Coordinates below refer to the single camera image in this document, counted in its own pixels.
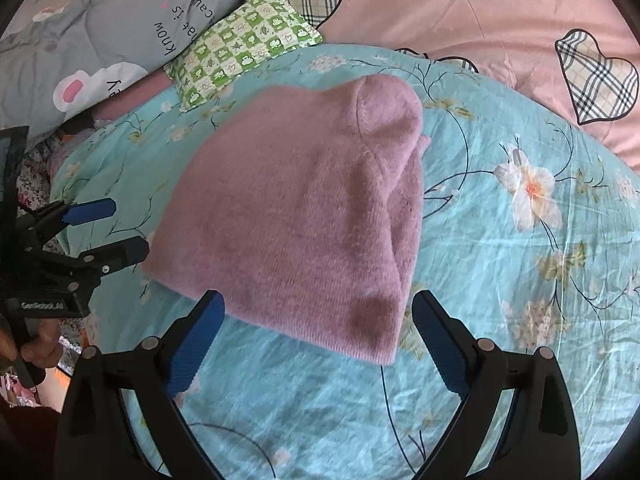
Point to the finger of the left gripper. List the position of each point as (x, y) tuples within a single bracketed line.
[(78, 214), (116, 256)]

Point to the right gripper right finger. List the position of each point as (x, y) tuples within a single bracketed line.
[(457, 354)]

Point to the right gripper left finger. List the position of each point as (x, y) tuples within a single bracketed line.
[(172, 360)]

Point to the pink knitted sweater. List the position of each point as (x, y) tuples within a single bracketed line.
[(304, 210)]

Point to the person's left hand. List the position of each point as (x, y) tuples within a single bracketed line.
[(43, 351)]

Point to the teal floral bed sheet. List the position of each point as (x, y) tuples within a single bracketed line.
[(530, 237)]

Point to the dark pink folded cloth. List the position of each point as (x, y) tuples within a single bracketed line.
[(124, 102)]

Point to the green white checkered pillow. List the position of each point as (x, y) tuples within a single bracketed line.
[(256, 32)]

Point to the pink quilt with plaid hearts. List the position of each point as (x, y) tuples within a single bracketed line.
[(578, 58)]

